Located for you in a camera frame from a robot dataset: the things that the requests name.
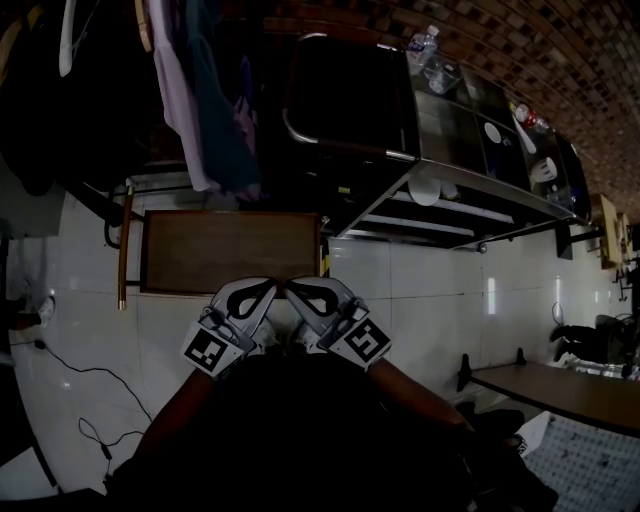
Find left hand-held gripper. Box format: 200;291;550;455
179;277;279;382

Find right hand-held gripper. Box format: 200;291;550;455
283;275;394;373

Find stainless steel kitchen cart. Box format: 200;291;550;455
281;32;594;251

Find person's right forearm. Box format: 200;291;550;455
369;357;476;436

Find person's left forearm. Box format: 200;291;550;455
132;369;219;471

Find person's right white shoe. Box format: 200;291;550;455
291;327;321;355

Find person in black clothes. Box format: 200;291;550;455
104;349;559;512

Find black metal clothes rack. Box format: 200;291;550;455
64;167;201;251

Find purple garment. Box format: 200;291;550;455
232;52;267;202

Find black metal stand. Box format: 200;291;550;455
553;222;605;261

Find black garment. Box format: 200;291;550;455
0;0;166;197

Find brown wooden table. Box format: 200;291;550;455
455;349;640;437

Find white striped mug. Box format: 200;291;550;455
529;156;559;184

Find clear glass cup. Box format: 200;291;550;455
423;54;464;95

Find white long plastic spoon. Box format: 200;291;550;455
509;107;539;155

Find clear bottle blue cap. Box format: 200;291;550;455
547;184;581;207

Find clear water bottle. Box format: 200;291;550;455
405;24;441;76

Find clear bottle red label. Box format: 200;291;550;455
513;102;551;132

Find wooden clothes hanger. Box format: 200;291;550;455
133;0;154;53

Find light wooden desks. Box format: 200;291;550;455
597;193;632;271

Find white clothes hanger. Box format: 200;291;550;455
58;0;89;79

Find white dotted mat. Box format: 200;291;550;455
519;414;640;512

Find tan garment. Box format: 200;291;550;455
0;4;46;86

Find black floor cable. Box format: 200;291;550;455
9;339;154;461

